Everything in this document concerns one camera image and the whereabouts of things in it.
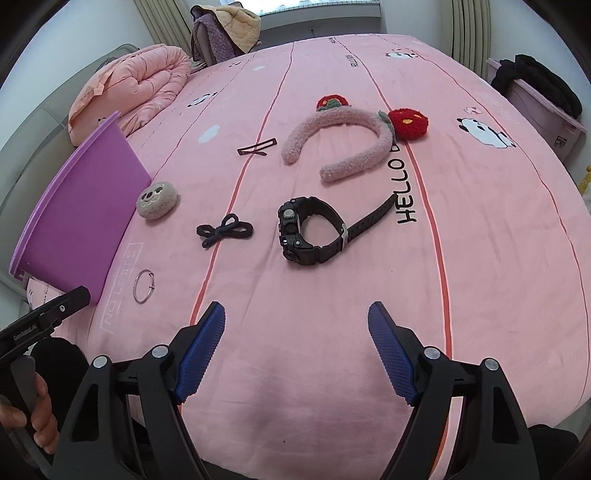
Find brown hair clip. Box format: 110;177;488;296
238;138;277;156

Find person's left hand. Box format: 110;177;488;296
0;373;60;455

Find purple plastic tub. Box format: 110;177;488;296
9;113;151;304

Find black digital wristwatch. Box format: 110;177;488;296
277;195;396;266

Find grey bed headboard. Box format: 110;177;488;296
1;43;138;205

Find pink bed sheet mattress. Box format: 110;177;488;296
25;34;591;480

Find pink fluffy flower headband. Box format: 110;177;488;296
281;95;429;184

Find folded pink quilt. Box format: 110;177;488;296
68;44;191;146

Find pink storage bin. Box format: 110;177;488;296
487;58;586;162

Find black clothes on bin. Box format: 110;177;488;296
491;54;583;119

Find chair with clothes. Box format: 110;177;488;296
189;1;262;66

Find beige curtain left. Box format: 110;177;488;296
134;0;193;54

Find beige curtain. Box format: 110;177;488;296
134;0;193;54
449;0;492;78

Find beige curtain right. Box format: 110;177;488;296
449;0;492;78

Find small silver ring bracelet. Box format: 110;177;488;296
132;268;157;305

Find black bow hair tie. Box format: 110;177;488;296
195;213;254;250

